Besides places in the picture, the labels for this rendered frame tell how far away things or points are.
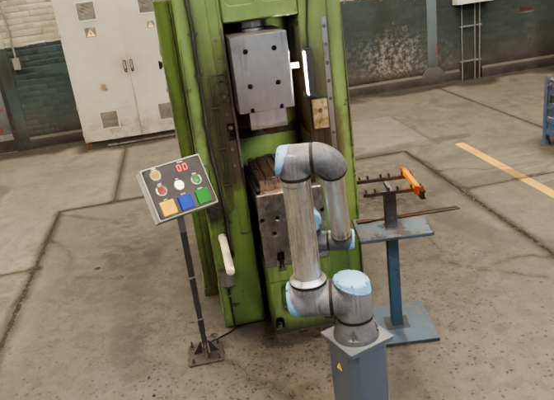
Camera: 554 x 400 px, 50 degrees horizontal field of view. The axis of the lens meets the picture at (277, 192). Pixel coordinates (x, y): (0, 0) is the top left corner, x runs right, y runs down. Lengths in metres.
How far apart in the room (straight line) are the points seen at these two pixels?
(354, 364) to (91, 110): 6.72
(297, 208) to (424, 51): 7.92
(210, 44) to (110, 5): 5.27
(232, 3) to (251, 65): 0.35
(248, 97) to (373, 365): 1.50
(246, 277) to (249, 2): 1.60
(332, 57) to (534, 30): 7.72
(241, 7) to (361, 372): 1.91
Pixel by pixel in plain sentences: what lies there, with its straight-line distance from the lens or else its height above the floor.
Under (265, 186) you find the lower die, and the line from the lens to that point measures 3.32.
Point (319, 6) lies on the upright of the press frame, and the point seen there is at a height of 1.85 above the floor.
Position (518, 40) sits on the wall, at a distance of 10.74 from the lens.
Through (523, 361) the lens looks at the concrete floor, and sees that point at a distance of 3.48.
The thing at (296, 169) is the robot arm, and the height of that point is 1.37.
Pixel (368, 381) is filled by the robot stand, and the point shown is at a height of 0.43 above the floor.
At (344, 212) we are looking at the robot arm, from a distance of 2.44.
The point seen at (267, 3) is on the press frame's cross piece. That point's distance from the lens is 3.28.
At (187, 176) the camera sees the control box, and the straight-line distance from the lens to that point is 3.13.
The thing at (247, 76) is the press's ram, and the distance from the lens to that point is 3.16.
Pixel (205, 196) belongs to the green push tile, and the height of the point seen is 1.00.
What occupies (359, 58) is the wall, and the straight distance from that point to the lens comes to 9.63.
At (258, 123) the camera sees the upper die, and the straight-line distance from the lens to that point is 3.21.
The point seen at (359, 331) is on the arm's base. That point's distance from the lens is 2.48.
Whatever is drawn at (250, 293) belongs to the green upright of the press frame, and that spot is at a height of 0.22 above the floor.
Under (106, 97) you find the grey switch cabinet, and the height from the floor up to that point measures 0.69.
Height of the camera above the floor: 2.07
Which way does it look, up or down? 20 degrees down
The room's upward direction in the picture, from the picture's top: 7 degrees counter-clockwise
